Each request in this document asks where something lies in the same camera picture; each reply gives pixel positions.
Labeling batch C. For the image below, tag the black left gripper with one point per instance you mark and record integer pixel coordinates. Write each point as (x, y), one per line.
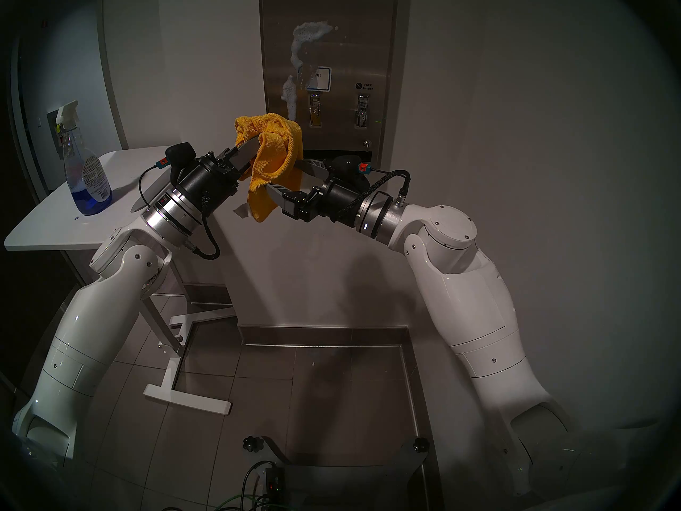
(205, 185)

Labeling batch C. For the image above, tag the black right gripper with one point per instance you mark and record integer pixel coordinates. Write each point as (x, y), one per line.
(330, 201)

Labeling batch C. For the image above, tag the yellow microfibre cloth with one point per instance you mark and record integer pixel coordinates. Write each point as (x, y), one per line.
(276, 148)

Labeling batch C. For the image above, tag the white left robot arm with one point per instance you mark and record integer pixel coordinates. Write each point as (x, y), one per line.
(96, 313)

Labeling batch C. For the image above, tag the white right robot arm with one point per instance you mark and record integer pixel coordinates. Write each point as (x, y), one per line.
(468, 302)

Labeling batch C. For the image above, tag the long white foam streak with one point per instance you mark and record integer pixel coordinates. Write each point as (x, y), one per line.
(290, 95)

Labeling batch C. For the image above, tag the white blue-edged label sticker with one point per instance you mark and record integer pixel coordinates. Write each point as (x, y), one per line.
(321, 80)

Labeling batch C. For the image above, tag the curved white foam smear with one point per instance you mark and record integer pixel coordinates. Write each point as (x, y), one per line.
(311, 32)

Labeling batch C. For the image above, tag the spray bottle with blue liquid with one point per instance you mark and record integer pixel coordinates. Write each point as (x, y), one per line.
(88, 180)

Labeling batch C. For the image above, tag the white side table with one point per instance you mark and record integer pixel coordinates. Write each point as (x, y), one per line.
(48, 228)

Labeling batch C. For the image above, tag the black star knob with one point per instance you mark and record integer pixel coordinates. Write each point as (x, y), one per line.
(254, 444)
(420, 444)

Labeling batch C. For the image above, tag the black power box red light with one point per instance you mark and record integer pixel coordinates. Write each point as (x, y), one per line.
(275, 480)

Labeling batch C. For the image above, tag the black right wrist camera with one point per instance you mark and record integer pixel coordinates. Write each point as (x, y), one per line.
(343, 166)

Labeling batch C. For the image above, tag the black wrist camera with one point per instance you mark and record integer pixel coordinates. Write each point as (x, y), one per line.
(343, 166)
(181, 153)

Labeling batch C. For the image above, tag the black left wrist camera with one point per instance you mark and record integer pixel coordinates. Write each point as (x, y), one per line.
(181, 153)

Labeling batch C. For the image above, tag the stainless steel wall dispenser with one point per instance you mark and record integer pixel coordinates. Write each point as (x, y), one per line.
(340, 47)

